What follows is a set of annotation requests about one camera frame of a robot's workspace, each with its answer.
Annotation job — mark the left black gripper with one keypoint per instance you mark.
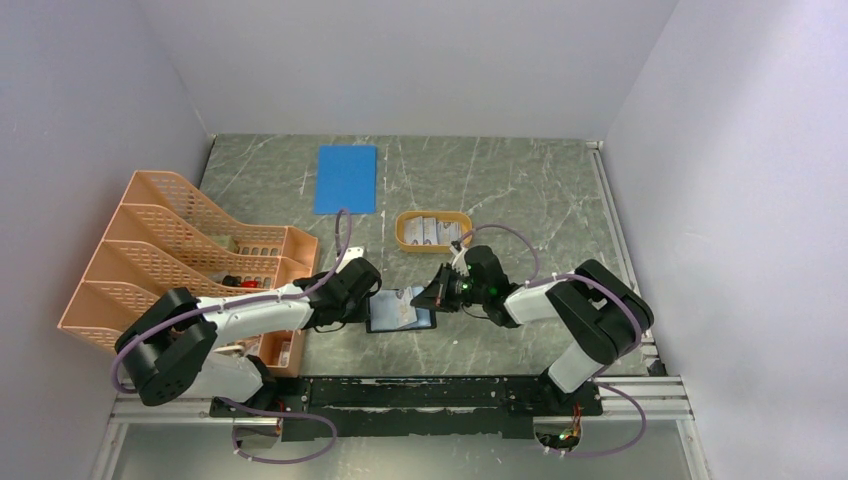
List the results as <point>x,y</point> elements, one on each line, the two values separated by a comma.
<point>357,315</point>

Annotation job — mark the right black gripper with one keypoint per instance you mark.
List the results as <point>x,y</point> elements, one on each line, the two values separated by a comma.
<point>435,293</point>

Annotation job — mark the black card holder wallet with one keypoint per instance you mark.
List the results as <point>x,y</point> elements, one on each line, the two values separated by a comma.
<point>390,310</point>

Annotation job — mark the yellow oval tray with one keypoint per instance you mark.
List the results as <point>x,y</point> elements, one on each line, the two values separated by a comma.
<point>454,216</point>

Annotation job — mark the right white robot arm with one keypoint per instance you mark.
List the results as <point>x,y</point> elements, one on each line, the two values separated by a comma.
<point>605,318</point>

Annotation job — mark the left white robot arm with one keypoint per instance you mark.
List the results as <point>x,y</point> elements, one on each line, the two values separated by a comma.
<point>171,350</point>

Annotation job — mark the silver VIP card stack left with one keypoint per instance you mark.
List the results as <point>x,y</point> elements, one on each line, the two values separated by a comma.
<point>420,231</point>

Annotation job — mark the blue flat mat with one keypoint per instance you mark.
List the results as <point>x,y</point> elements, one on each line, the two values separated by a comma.
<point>346,177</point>

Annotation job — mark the orange mesh file rack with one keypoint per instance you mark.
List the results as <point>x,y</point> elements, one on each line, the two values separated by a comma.
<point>164,234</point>

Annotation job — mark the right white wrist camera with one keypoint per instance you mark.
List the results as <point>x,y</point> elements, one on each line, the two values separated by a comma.
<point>458,262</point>

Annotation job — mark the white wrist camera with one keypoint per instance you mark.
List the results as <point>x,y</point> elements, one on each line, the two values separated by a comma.
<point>353,252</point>
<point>458,262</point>

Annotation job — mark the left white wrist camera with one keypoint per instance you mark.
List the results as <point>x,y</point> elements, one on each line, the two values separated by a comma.
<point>353,252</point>

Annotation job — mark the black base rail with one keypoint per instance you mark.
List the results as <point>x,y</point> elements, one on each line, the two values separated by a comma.
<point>425,406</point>

